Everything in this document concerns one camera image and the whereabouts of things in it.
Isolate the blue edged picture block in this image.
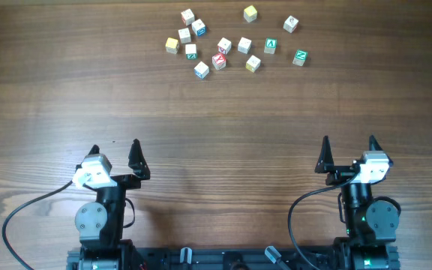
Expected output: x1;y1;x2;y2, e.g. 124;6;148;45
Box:
194;61;210;80

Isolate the green letter A block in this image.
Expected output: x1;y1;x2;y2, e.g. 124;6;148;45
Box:
264;37;278;54

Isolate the red edged wooden block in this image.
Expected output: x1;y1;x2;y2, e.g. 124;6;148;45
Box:
217;37;232;55

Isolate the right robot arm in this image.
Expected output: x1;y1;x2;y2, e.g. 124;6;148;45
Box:
315;136;401;270

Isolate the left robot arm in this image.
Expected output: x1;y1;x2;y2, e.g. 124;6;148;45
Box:
66;139;150;270

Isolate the green letter N block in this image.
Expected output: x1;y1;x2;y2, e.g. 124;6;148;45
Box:
292;49;308;67

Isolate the yellow block left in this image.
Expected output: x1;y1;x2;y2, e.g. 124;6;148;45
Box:
165;37;179;54

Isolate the green edged small block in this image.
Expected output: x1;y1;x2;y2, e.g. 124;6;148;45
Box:
184;43;198;59

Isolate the yellow edged picture block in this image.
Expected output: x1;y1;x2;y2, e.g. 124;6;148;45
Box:
245;55;261;73

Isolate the red letter Y block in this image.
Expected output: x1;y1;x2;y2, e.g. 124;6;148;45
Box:
211;52;227;70

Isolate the plain wooden picture block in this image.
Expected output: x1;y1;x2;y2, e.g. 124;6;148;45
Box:
178;28;191;44

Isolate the wooden picture block centre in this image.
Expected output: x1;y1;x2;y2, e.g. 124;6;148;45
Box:
238;37;252;54

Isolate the blue edged letter block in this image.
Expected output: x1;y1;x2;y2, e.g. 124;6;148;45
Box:
191;19;206;36

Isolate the brown picture block far right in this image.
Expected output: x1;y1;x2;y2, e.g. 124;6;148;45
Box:
283;16;299;33

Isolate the red picture block top left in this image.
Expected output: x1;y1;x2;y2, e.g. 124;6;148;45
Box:
181;9;195;26

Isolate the yellow top block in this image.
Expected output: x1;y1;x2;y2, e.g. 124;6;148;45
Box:
243;5;257;23

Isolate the right black camera cable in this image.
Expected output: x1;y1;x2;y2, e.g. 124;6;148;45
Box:
287;170;362;270

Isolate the black camera cable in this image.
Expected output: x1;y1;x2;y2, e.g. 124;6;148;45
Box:
1;180;74;270
287;170;362;270

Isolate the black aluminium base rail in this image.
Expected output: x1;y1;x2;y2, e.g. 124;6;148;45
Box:
66;244;401;270

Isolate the left black camera cable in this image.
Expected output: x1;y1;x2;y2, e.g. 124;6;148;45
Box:
1;180;74;270

